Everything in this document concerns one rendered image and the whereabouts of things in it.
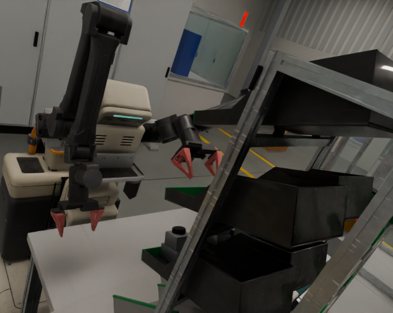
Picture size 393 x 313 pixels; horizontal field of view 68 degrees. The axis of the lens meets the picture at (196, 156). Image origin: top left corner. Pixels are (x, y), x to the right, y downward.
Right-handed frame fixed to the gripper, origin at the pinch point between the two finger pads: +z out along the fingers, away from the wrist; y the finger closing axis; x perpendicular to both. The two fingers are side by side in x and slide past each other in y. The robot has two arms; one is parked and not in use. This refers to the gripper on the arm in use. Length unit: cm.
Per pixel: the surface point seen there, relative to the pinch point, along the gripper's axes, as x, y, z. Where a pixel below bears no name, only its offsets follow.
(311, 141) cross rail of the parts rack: -31.5, -2.7, 12.4
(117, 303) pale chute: 21.2, -21.4, 23.2
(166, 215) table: 56, 23, -14
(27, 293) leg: 76, -31, 4
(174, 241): -1.8, -17.0, 17.5
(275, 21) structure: 132, 661, -652
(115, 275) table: 44.9, -10.4, 11.2
